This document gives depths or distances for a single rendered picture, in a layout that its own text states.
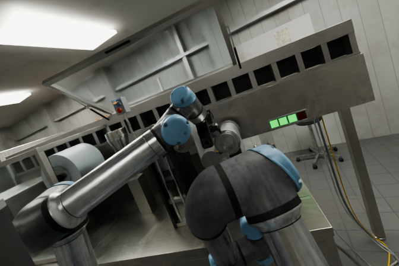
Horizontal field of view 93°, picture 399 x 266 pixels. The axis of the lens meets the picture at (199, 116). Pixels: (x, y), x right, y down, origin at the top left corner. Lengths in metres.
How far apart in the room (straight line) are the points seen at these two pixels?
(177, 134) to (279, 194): 0.25
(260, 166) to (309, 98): 1.06
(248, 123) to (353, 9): 2.63
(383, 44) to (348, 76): 2.22
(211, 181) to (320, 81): 1.16
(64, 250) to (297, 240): 0.59
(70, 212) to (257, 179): 0.40
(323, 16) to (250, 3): 1.08
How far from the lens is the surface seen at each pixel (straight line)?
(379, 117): 3.82
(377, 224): 2.16
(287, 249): 0.43
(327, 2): 3.59
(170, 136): 0.46
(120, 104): 1.24
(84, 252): 0.75
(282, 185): 0.41
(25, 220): 0.58
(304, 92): 1.41
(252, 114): 1.36
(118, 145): 1.38
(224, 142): 1.05
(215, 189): 0.38
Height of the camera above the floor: 1.56
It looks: 7 degrees down
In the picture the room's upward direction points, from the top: 21 degrees counter-clockwise
